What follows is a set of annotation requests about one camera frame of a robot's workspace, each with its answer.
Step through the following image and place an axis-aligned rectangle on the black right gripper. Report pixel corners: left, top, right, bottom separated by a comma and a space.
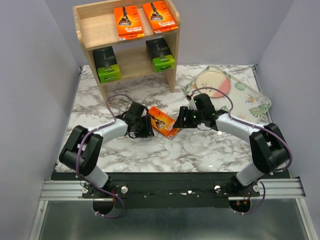
172, 106, 205, 129

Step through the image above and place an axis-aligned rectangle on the orange razor box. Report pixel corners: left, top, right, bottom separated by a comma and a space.
142, 0, 178, 34
148, 106, 181, 139
113, 5, 145, 41

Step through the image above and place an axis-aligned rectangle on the black green razor box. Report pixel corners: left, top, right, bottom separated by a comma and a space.
92, 46, 122, 84
145, 37, 175, 73

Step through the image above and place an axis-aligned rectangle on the black green razor box front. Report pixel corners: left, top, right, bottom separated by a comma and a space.
92, 46, 122, 84

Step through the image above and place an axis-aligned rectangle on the light wooden two-tier shelf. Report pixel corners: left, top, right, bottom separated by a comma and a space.
72, 0, 180, 101

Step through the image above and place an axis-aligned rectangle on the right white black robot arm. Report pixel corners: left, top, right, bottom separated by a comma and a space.
173, 93, 293, 196

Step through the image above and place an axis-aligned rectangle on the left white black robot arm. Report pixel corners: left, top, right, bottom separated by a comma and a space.
58, 102, 155, 198

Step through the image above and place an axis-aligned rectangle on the pink cream round plate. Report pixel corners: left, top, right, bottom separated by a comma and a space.
195, 71, 231, 99

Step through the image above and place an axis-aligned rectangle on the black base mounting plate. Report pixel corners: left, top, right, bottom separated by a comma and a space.
51, 171, 292, 218

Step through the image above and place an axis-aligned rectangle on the clear floral tray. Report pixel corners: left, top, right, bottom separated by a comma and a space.
184, 66, 272, 123

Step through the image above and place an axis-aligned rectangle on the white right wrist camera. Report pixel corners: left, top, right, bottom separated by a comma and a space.
186, 94, 198, 111

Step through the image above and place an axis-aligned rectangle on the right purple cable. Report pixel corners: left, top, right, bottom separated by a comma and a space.
186, 86, 293, 216

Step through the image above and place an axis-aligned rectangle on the purple cable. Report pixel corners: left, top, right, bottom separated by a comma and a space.
74, 94, 135, 219
186, 86, 293, 216

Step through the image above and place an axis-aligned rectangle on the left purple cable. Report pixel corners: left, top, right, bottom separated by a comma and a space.
74, 94, 135, 219

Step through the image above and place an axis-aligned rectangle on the aluminium rail frame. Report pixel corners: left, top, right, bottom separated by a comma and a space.
27, 65, 320, 240

